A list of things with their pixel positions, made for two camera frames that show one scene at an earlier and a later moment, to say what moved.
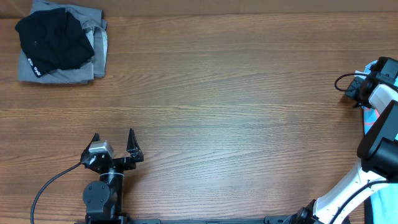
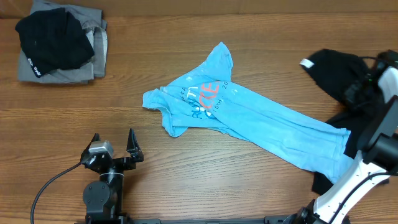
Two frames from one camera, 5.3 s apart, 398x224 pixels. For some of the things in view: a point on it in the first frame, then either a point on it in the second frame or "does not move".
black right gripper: [355, 87] does not move
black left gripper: [132, 147] does not move
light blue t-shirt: [384, 200] -> [201, 99]
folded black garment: [52, 40] does not move
